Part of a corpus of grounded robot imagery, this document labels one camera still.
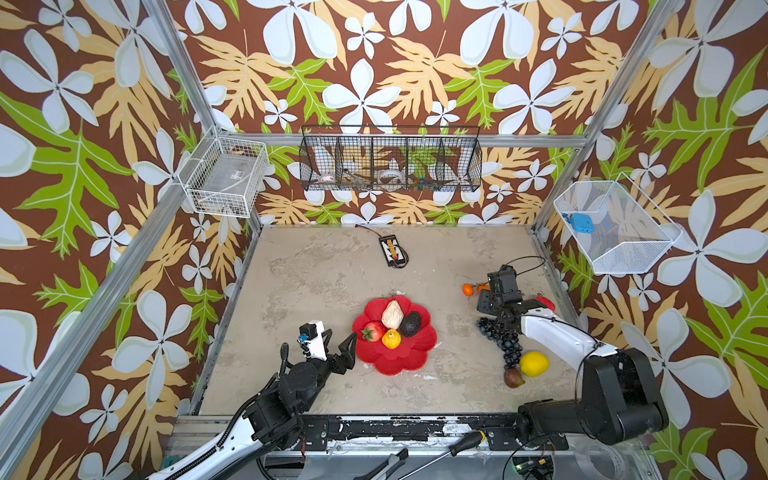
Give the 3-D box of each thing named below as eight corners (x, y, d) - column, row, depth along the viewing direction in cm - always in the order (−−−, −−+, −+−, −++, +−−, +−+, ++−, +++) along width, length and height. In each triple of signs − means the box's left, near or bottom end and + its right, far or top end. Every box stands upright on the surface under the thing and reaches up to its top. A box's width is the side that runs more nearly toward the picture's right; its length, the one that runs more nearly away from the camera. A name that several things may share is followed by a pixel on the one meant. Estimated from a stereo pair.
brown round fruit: (506, 388, 83) (511, 384, 80) (502, 373, 86) (507, 368, 83) (521, 388, 83) (526, 384, 80) (517, 373, 86) (522, 368, 83)
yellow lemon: (520, 378, 85) (527, 372, 81) (514, 358, 89) (521, 351, 84) (544, 378, 85) (553, 372, 81) (537, 358, 89) (545, 351, 84)
